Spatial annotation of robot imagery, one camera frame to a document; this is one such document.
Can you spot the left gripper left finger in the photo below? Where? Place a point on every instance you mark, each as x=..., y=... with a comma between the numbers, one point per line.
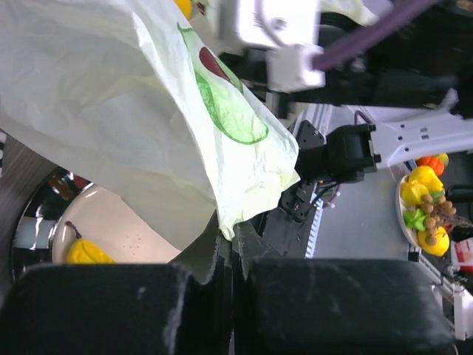
x=182, y=307

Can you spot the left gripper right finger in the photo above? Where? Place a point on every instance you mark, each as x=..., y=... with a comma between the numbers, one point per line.
x=332, y=306

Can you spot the yellow fake pear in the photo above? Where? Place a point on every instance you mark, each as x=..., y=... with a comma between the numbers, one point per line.
x=83, y=251

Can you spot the beige plate with dark rim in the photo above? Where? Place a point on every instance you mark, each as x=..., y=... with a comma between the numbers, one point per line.
x=66, y=208

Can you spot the pale green plastic bag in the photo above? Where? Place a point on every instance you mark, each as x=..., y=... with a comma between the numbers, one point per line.
x=117, y=92

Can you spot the yellow fake lemon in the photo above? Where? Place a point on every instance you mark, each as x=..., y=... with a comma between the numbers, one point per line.
x=185, y=6

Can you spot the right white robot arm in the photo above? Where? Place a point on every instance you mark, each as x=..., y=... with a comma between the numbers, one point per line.
x=417, y=84

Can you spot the fake green starfruit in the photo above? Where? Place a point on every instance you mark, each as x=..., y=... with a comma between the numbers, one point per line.
x=414, y=219

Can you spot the fake orange pumpkin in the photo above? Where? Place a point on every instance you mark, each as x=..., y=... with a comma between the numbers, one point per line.
x=435, y=162

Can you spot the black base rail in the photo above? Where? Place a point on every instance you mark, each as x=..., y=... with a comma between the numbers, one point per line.
x=286, y=228

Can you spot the white slotted cable duct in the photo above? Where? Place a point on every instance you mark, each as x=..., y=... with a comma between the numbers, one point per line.
x=314, y=230

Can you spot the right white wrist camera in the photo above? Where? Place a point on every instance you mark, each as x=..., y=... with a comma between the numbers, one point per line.
x=287, y=30

